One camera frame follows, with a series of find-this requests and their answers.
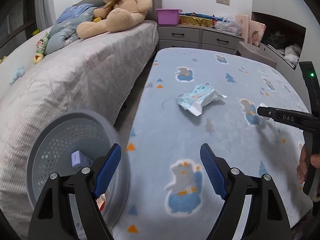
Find purple cardboard box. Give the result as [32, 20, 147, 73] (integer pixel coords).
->
[71, 151, 93, 168]

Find white blue tissue pack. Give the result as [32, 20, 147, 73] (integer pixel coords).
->
[176, 83, 227, 116]

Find red patterned snack wrapper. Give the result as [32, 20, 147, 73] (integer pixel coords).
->
[96, 193, 106, 212]

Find grey perforated trash basket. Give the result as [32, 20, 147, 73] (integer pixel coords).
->
[27, 109, 130, 228]

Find person's right hand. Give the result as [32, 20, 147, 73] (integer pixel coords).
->
[297, 145, 320, 184]

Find grey plastic stool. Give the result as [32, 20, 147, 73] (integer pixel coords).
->
[236, 41, 277, 69]

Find pink floral gift bags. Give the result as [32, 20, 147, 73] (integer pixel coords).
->
[235, 15, 266, 47]

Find light blue patterned blanket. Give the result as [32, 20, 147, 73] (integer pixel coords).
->
[112, 48, 312, 239]

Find clear plastic bag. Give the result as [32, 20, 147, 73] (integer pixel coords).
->
[214, 16, 241, 35]

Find grey drawer nightstand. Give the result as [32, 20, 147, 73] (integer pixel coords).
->
[157, 25, 243, 55]

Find small blue plush toy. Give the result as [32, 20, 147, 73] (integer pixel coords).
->
[10, 66, 25, 86]

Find bed with grey sheet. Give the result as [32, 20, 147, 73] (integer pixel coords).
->
[1, 21, 158, 237]

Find blue wrapped long item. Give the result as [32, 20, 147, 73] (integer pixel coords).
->
[180, 12, 223, 21]

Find gold gift boxes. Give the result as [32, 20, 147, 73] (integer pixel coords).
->
[180, 15, 215, 28]

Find small green plush doll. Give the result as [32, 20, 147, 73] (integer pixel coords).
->
[33, 33, 49, 64]

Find purple plastic bin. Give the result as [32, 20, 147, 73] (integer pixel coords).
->
[156, 9, 181, 25]

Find folded light blue quilt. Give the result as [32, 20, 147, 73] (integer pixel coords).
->
[44, 3, 97, 55]

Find large tan teddy bear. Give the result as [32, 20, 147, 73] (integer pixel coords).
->
[76, 0, 152, 39]

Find wall power socket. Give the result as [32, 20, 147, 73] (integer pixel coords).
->
[216, 0, 230, 6]

